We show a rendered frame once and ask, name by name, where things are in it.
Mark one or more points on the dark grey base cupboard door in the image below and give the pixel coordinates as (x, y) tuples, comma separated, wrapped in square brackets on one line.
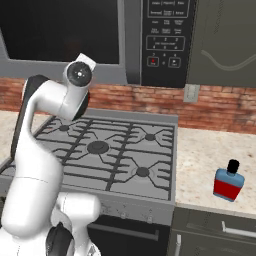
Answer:
[(200, 248)]

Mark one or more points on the black and grey microwave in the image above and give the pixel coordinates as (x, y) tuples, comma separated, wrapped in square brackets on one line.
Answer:
[(133, 40)]

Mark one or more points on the grey gas hob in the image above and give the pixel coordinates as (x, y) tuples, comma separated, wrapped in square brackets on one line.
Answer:
[(120, 150)]

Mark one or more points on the black oven door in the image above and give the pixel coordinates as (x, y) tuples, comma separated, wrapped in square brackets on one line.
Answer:
[(133, 245)]

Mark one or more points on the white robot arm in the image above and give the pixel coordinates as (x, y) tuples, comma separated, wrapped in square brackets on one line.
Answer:
[(36, 173)]

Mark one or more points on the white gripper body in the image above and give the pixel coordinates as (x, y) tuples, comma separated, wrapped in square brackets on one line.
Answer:
[(85, 60)]

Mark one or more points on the blue bottle with red label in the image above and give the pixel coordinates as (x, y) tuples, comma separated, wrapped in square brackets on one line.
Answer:
[(228, 185)]

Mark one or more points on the grey wall socket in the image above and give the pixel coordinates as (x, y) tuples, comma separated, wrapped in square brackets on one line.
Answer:
[(191, 93)]

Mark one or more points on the grey hob knob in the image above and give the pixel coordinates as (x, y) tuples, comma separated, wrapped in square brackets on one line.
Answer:
[(150, 219), (123, 215)]

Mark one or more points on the microwave start button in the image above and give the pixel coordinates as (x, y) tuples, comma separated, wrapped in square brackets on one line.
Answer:
[(174, 62)]

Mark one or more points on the dark grey drawer front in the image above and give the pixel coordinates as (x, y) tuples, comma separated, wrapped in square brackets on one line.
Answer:
[(206, 225)]

